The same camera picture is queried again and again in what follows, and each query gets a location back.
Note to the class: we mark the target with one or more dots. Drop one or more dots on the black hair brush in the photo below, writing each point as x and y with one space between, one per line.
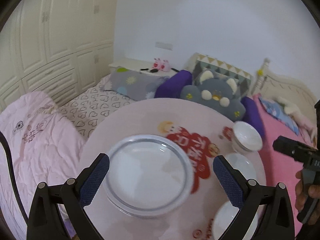
152 70

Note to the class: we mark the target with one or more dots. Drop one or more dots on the white bedside table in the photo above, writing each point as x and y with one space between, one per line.
136 65

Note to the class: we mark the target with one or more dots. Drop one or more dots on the purple pillow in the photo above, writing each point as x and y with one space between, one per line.
173 86

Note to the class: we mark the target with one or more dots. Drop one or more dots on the pink blanket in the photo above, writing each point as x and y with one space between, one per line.
279 167

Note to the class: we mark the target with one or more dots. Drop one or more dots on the grey floral pillow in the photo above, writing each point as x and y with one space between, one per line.
136 85

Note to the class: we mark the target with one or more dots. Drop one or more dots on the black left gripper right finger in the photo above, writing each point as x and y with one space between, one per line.
277 220

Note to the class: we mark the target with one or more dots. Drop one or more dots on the pink plush toy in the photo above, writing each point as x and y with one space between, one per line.
161 65

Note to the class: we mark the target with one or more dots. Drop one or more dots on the white plate with grey rim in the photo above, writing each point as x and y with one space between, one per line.
149 176

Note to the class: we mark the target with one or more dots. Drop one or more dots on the triangle pattern pillow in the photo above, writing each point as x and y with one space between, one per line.
222 70

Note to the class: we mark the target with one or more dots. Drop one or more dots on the white wardrobe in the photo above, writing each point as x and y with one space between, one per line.
60 47

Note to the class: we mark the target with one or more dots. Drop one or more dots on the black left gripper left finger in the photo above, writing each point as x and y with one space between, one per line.
45 220

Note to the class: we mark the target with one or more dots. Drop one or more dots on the white plush toy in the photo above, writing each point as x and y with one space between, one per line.
297 114

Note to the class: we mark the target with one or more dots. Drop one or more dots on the person's right hand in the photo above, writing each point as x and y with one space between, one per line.
301 197

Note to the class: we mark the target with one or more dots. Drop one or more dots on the blue patterned pillow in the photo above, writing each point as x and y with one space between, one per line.
277 111

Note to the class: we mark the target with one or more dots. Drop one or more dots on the light pink quilt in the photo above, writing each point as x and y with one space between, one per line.
45 146

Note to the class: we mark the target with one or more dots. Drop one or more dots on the heart pattern bed sheet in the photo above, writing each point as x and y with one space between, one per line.
90 108

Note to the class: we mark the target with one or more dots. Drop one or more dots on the cream bed headboard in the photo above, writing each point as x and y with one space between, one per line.
269 83

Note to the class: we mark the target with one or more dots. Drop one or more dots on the white ceramic bowl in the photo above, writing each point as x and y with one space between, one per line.
241 163
245 138
223 218

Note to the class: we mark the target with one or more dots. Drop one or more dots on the grey cat plush cushion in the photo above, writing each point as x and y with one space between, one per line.
218 94

